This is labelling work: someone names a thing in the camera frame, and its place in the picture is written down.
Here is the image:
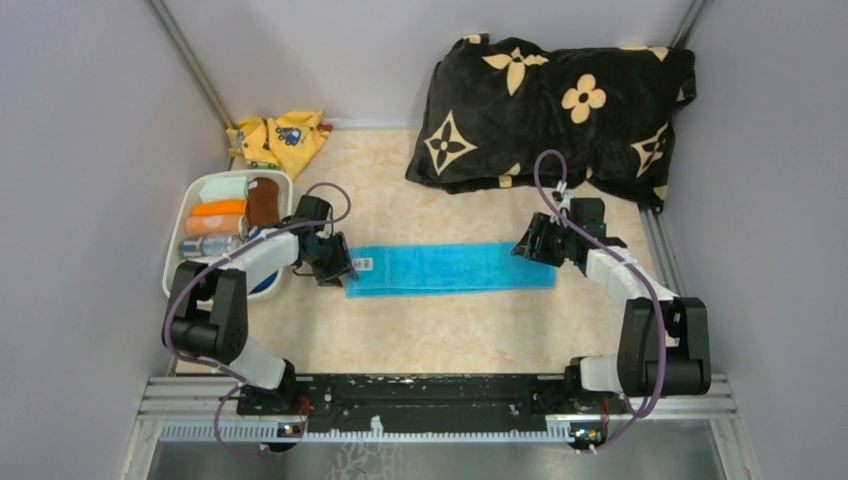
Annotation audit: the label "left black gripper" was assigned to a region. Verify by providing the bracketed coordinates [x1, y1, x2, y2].
[303, 231, 359, 287]

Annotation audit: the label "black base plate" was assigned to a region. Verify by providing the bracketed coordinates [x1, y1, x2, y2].
[235, 372, 631, 439]

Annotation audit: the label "brown towel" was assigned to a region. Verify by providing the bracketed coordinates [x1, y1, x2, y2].
[246, 177, 281, 228]

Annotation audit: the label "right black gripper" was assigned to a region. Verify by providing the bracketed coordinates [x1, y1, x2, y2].
[511, 212, 578, 267]

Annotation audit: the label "salmon rolled towel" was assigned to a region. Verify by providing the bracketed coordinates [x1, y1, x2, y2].
[185, 215, 248, 237]

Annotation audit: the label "light blue towel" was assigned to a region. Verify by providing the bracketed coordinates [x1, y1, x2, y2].
[346, 243, 557, 299]

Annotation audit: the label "aluminium frame rail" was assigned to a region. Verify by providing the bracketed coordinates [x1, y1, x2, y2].
[119, 374, 760, 480]

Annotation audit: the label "orange rolled towel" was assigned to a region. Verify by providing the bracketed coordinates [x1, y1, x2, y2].
[191, 199, 248, 217]

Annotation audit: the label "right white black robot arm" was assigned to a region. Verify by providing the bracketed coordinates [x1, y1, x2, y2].
[512, 198, 711, 412]

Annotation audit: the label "dark blue towel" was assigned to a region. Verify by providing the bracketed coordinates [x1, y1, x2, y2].
[251, 272, 278, 294]

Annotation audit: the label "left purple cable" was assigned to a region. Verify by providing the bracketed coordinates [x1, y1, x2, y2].
[162, 182, 353, 460]

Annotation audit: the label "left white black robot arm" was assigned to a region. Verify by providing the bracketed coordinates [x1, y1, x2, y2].
[162, 195, 357, 414]

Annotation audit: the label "white plastic basket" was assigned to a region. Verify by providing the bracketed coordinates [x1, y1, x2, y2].
[161, 169, 297, 297]

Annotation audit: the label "mint green rolled towel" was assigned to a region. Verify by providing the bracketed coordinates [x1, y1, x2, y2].
[198, 176, 248, 203]

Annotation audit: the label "yellow printed cloth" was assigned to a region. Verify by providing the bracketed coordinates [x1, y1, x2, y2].
[226, 111, 334, 179]

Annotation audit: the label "black blanket with beige flowers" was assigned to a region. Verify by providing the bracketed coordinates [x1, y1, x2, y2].
[405, 34, 697, 211]

